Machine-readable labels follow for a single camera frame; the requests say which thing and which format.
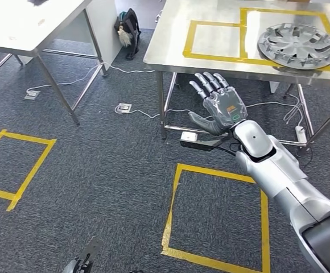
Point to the silver plastic wheel hubcap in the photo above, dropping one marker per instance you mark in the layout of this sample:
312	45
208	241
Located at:
296	45

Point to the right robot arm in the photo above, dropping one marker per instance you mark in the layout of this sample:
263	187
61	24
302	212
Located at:
272	169

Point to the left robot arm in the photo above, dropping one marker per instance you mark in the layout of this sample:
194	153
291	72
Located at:
71	266

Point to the steel workbench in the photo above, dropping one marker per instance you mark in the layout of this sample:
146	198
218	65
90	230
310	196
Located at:
168	45

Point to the metal floor socket plate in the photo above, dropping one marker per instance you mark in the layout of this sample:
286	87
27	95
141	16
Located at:
124	108
32	95

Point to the beige fur charm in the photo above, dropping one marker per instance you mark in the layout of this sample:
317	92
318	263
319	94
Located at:
124	37

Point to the black backpack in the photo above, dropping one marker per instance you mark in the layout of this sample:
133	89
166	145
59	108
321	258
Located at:
134	30

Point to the white power strip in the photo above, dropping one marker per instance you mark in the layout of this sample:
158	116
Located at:
300	135

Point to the yellow floor tape square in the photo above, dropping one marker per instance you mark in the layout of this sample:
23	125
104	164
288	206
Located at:
25	136

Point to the white table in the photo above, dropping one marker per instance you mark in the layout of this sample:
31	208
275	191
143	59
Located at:
25	22

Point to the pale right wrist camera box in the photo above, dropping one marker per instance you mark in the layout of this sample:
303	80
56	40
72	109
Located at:
189	136

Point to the black right camera bracket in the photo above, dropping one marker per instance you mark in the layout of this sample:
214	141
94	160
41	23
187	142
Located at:
204	145

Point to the black camera bracket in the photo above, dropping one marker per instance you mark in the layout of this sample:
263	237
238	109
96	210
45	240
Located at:
204	145
92	250

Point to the black left camera bracket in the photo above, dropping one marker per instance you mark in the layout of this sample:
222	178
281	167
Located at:
92	250

